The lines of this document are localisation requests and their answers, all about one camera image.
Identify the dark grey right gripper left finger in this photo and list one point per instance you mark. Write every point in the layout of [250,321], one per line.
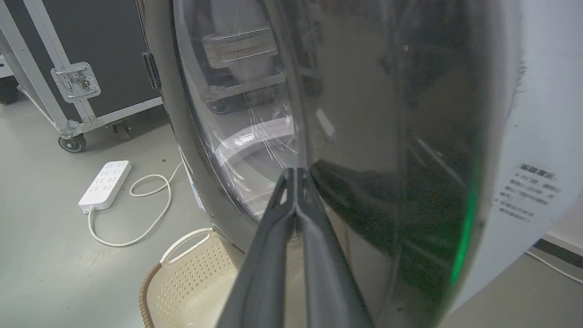
[262,273]

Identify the white washing machine body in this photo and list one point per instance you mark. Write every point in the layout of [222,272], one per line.
[528,136]

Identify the black flight case aluminium edges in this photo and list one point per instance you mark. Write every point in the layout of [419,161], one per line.
[91,50]

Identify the beige perforated laundry basket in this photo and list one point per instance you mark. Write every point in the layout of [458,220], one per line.
[191,287]

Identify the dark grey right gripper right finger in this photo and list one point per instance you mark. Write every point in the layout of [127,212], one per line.
[330,278]

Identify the round glass washing machine door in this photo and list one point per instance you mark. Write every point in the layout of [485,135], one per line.
[364,114]

